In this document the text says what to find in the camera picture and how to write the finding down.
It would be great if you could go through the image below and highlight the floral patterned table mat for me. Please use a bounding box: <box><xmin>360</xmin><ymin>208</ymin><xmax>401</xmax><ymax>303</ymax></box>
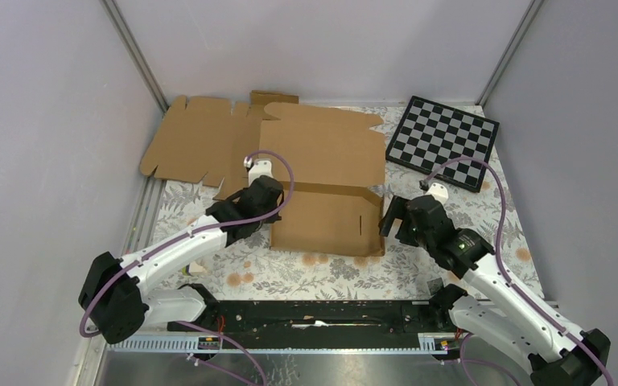
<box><xmin>143</xmin><ymin>105</ymin><xmax>546</xmax><ymax>302</ymax></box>

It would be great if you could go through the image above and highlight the black base rail bar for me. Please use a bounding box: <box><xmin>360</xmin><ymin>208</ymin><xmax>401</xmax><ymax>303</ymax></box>
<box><xmin>194</xmin><ymin>300</ymin><xmax>464</xmax><ymax>351</ymax></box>

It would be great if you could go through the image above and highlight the cardboard box sheet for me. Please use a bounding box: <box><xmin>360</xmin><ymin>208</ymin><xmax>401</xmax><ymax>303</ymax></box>
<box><xmin>215</xmin><ymin>101</ymin><xmax>387</xmax><ymax>258</ymax></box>

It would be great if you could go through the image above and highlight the black white checkerboard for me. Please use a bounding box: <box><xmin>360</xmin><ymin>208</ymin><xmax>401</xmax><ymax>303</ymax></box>
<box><xmin>385</xmin><ymin>96</ymin><xmax>500</xmax><ymax>193</ymax></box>

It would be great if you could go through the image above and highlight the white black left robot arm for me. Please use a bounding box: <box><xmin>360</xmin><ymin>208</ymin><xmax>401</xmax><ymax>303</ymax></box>
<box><xmin>78</xmin><ymin>175</ymin><xmax>285</xmax><ymax>344</ymax></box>

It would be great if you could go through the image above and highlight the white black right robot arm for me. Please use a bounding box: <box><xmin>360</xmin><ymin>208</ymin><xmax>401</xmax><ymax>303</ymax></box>
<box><xmin>379</xmin><ymin>195</ymin><xmax>611</xmax><ymax>385</ymax></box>

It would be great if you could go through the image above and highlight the lower flat cardboard sheet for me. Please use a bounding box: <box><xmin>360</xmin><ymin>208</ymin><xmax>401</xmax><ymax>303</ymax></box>
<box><xmin>139</xmin><ymin>90</ymin><xmax>299</xmax><ymax>194</ymax></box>

